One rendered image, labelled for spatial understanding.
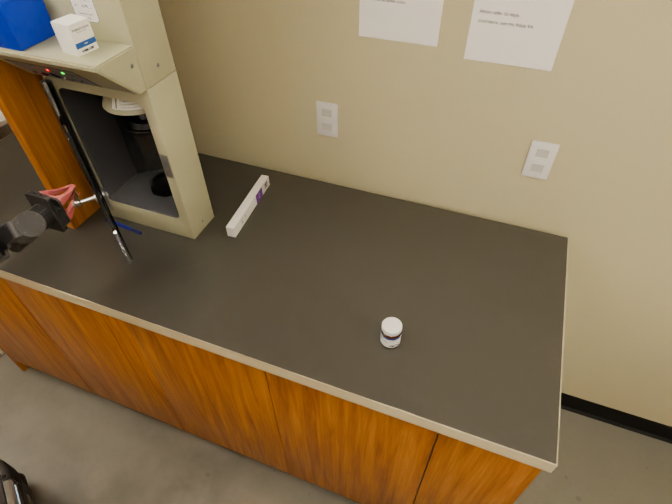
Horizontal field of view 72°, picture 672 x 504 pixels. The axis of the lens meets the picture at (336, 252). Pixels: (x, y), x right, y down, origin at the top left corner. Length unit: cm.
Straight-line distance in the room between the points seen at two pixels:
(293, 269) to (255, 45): 67
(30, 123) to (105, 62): 43
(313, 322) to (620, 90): 92
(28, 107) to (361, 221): 94
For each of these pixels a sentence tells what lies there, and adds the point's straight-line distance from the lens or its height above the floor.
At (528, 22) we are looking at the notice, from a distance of 126.
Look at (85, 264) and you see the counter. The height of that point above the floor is 94.
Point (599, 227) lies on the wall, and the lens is 156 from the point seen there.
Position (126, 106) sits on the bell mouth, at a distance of 130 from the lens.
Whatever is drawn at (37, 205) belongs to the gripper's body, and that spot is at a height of 123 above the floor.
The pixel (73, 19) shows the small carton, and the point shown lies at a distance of 115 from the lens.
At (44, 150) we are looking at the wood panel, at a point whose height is 120.
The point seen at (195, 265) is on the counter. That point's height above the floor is 94.
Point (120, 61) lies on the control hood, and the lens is 112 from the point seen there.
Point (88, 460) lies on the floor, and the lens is 226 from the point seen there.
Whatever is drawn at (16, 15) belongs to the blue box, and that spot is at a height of 157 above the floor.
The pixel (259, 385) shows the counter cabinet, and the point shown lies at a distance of 133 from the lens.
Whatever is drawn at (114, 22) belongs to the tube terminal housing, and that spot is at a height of 155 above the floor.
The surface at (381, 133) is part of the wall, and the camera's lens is 145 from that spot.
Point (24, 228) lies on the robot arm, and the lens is 114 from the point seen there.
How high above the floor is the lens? 190
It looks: 46 degrees down
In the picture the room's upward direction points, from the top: 1 degrees counter-clockwise
